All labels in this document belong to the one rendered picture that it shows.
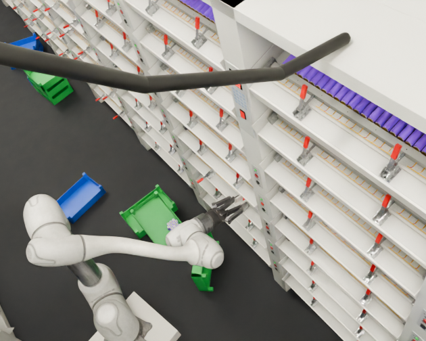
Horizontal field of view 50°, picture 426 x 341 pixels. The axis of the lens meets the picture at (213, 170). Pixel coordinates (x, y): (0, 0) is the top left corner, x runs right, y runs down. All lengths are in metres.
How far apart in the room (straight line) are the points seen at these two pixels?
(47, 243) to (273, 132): 0.86
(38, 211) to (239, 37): 1.02
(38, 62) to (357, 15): 0.69
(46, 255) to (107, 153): 1.77
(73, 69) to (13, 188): 3.01
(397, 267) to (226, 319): 1.34
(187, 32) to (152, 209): 1.56
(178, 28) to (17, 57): 1.02
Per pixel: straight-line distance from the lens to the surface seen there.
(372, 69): 0.93
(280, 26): 1.04
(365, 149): 1.10
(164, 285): 2.70
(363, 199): 1.26
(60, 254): 1.71
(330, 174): 1.30
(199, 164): 2.37
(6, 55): 0.56
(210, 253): 1.81
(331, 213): 1.46
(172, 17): 1.58
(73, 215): 3.10
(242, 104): 1.36
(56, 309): 2.91
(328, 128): 1.14
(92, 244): 1.76
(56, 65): 0.58
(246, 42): 1.19
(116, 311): 2.14
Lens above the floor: 2.38
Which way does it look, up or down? 52 degrees down
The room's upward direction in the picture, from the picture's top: 19 degrees counter-clockwise
